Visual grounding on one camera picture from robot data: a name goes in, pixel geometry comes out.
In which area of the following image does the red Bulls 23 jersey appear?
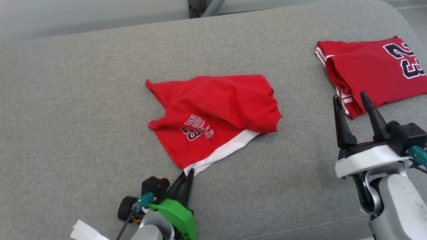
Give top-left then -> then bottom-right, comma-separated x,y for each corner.
145,74 -> 283,176

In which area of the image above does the grey metal frame post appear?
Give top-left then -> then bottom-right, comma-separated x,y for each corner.
187,0 -> 226,19

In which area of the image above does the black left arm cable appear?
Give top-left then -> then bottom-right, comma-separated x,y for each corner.
116,208 -> 138,240

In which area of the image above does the teal right camera connector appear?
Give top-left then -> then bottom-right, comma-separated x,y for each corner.
408,146 -> 427,168

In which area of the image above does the white left cable tag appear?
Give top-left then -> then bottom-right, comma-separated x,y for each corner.
71,220 -> 110,240

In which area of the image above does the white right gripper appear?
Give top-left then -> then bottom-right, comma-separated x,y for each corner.
333,91 -> 412,179

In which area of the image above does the teal left camera connector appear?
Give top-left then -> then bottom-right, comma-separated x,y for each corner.
132,192 -> 154,213

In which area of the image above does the red jersey with white sleeves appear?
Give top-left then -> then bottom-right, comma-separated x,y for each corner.
315,36 -> 427,120

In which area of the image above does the teal camera connector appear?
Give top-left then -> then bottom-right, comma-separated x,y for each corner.
132,192 -> 154,213
408,146 -> 427,168

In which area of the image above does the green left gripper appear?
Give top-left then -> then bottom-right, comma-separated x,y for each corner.
147,168 -> 197,240

